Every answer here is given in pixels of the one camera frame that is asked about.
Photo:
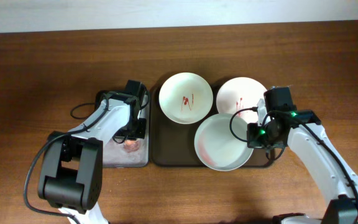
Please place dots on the brown plastic tray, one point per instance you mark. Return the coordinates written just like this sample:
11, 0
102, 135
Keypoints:
170, 144

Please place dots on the small black soapy tray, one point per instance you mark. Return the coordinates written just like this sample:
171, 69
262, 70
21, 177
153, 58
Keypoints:
132, 152

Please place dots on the green and orange sponge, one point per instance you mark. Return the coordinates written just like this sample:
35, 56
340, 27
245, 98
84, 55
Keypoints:
131, 145

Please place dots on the pale grey plate front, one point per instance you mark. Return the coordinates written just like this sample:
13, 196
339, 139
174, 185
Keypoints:
215, 145

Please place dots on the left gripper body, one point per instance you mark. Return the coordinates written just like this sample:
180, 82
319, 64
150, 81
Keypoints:
136, 129

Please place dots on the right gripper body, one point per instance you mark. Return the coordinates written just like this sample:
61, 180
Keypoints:
261, 136

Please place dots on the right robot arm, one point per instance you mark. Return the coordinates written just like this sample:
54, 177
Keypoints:
307, 138

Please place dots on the pinkish white plate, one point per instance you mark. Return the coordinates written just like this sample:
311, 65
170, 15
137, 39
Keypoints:
239, 93

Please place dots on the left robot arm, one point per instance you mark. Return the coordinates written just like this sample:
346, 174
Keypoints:
72, 168

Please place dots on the cream plate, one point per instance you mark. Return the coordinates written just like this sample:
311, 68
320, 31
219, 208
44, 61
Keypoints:
185, 98

